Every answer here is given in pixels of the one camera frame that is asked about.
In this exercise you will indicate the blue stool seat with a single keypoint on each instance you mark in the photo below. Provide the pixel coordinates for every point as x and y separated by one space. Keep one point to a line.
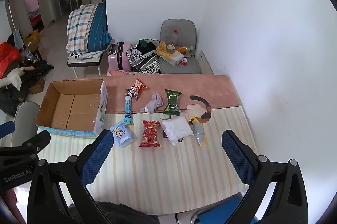
223 209

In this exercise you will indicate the yellow plastic bag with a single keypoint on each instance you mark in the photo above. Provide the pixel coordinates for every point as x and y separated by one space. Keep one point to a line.
162 49

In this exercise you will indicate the red snack packet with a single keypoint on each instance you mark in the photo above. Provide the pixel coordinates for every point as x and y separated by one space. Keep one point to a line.
150 134

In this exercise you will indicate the pink suitcase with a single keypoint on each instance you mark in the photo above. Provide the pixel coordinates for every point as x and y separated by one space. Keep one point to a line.
121 57

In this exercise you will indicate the small brown cardboard box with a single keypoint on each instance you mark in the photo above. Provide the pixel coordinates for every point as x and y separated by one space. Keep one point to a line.
36 87

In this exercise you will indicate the red plastic bag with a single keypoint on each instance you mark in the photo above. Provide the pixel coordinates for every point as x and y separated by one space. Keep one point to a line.
8 55

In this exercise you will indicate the orange snack packet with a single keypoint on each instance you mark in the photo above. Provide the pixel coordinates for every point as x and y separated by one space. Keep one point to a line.
183 49

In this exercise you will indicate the silver pouch with yellow edge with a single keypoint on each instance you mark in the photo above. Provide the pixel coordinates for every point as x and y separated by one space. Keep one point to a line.
198 133

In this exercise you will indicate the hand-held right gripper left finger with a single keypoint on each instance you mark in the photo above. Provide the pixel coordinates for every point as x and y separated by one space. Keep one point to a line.
97 158

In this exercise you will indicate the small red box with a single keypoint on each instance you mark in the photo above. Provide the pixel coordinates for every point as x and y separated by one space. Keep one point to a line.
184 62

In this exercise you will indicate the pink room doorway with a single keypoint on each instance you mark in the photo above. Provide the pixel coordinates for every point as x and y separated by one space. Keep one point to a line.
31 0

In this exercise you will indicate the grey round chair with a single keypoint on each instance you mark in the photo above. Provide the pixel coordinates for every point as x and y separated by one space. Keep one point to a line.
25 113

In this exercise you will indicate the grey cushioned chair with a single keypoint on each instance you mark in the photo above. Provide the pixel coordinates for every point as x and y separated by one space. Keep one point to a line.
181 67

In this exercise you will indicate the white checkered cloth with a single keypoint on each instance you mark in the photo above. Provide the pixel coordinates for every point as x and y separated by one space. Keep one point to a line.
79 55

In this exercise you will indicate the black stroller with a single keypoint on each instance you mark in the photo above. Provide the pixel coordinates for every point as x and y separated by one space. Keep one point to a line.
34 71

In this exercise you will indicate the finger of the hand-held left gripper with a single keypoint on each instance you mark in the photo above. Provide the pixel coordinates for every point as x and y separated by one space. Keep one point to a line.
6 129
31 145

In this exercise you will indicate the purple sock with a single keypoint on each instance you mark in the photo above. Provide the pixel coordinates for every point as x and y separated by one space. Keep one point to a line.
155 101

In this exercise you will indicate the white plastic packet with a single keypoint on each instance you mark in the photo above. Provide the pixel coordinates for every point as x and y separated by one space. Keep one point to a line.
176 129

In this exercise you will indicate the clear plastic bottle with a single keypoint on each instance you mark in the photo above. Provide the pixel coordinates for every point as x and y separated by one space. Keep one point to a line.
173 38

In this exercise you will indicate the panda print snack packet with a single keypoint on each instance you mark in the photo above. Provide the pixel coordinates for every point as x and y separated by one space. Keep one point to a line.
135 90

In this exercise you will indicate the white tissue box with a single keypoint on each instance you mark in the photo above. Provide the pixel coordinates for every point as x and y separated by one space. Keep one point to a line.
172 59

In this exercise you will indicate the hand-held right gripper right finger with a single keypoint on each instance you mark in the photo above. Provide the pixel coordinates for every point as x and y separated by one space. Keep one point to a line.
238 158

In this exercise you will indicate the black white patterned tote bag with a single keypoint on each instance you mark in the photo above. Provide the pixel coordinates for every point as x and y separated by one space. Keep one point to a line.
144 62

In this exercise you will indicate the white leaning wall panel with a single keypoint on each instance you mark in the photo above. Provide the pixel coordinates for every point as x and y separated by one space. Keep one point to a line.
206 62

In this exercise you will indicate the green snack packet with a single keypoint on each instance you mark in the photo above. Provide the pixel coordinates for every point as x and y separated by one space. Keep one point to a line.
171 104

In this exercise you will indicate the folded plaid quilt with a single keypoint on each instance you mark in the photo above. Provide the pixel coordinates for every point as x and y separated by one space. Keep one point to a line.
84 26

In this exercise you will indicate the light blue tube packet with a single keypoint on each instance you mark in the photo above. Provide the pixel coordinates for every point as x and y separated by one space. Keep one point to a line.
128 111

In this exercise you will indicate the brown tape roll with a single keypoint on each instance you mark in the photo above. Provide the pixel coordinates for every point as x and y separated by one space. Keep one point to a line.
171 49

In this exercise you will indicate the white goose plush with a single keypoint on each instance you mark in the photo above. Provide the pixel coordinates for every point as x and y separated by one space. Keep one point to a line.
14 78

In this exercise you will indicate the yellow paper bag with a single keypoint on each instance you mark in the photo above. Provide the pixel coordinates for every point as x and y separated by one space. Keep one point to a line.
33 40

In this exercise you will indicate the flat pink bag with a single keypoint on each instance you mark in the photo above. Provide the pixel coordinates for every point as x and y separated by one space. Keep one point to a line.
118 72

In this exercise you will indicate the light blue towel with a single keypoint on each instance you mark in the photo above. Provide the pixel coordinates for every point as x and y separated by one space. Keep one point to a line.
18 38

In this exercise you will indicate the light blue tissue pack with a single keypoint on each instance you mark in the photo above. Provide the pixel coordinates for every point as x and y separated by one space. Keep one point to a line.
121 134

